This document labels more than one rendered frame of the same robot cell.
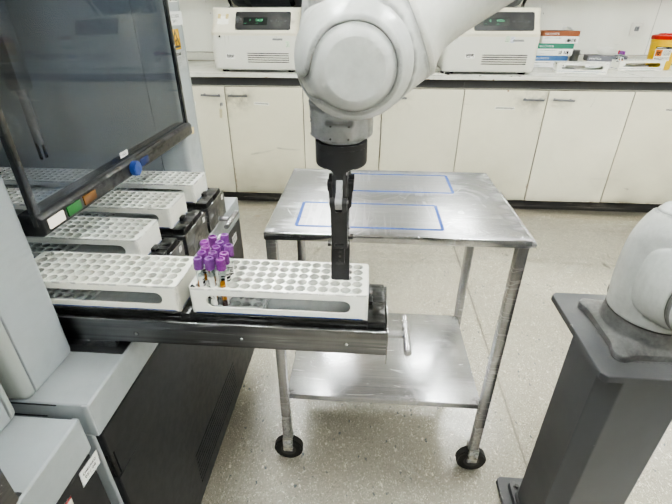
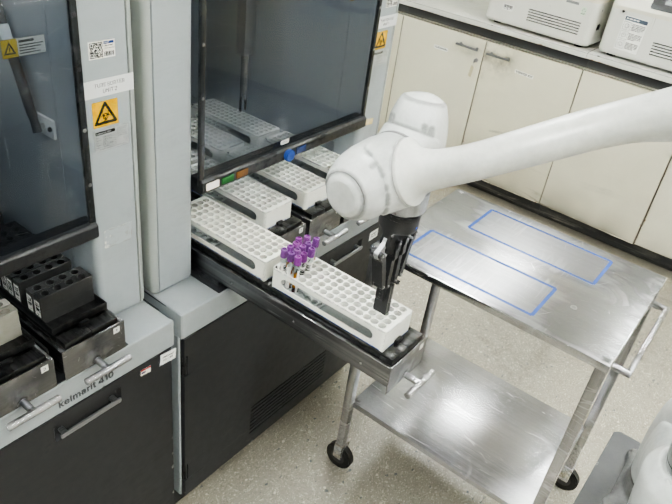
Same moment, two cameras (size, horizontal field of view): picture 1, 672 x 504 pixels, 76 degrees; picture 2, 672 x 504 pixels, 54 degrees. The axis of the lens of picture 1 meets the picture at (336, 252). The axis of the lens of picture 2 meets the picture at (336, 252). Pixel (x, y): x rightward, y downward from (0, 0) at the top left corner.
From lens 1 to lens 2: 0.69 m
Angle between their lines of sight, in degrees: 25
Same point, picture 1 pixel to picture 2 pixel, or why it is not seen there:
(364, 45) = (346, 188)
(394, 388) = (453, 453)
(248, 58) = (528, 15)
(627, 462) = not seen: outside the picture
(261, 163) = not seen: hidden behind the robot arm
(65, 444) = (160, 331)
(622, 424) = not seen: outside the picture
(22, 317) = (169, 241)
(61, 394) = (171, 300)
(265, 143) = (510, 123)
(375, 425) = (435, 488)
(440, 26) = (412, 184)
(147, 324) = (239, 280)
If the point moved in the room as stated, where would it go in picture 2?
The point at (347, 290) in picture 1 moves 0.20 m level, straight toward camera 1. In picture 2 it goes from (377, 322) to (316, 375)
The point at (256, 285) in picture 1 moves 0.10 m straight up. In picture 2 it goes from (317, 287) to (323, 247)
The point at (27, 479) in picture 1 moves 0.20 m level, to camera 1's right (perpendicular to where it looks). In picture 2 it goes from (133, 339) to (206, 385)
